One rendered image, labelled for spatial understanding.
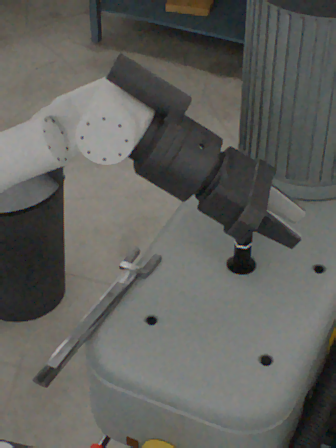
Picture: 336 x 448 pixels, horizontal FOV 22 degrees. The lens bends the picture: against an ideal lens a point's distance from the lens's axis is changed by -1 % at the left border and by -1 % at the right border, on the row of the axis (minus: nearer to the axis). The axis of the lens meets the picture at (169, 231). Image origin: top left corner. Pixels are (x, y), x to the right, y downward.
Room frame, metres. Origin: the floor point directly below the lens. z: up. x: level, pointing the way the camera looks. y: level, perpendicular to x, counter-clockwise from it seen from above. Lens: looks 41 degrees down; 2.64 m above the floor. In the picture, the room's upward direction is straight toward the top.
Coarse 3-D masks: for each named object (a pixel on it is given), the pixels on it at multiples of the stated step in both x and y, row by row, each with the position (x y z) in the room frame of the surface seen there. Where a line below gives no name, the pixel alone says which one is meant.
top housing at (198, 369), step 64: (192, 256) 0.81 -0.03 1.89; (256, 256) 0.81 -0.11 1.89; (320, 256) 0.81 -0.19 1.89; (128, 320) 0.70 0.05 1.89; (192, 320) 0.70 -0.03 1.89; (256, 320) 0.70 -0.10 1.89; (320, 320) 0.71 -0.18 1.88; (128, 384) 0.62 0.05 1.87; (192, 384) 0.60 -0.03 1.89; (256, 384) 0.60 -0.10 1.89
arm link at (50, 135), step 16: (64, 96) 0.88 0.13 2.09; (80, 96) 0.87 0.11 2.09; (48, 112) 0.85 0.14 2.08; (64, 112) 0.86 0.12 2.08; (80, 112) 0.87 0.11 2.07; (32, 128) 0.82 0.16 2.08; (48, 128) 0.83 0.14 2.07; (64, 128) 0.86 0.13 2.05; (32, 144) 0.81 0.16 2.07; (48, 144) 0.81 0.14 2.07; (64, 144) 0.85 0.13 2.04; (48, 160) 0.80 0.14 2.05; (64, 160) 0.82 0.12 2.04
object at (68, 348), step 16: (128, 256) 0.80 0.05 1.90; (160, 256) 0.80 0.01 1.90; (128, 272) 0.77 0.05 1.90; (144, 272) 0.77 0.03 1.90; (112, 288) 0.75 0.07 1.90; (128, 288) 0.75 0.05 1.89; (96, 304) 0.72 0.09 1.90; (112, 304) 0.72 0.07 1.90; (96, 320) 0.69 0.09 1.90; (80, 336) 0.67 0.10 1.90; (64, 352) 0.64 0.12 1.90; (48, 368) 0.62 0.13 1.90; (48, 384) 0.60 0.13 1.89
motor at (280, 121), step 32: (256, 0) 1.00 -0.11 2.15; (288, 0) 0.94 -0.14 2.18; (320, 0) 0.93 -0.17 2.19; (256, 32) 0.98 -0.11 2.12; (288, 32) 0.94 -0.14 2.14; (320, 32) 0.93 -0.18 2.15; (256, 64) 0.98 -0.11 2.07; (288, 64) 0.94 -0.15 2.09; (320, 64) 0.93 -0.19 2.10; (256, 96) 0.98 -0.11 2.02; (288, 96) 0.94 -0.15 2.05; (320, 96) 0.92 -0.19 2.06; (256, 128) 0.97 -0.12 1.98; (288, 128) 0.94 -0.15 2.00; (320, 128) 0.93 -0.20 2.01; (288, 160) 0.94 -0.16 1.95; (320, 160) 0.93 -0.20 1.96; (288, 192) 0.93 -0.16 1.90; (320, 192) 0.92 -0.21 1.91
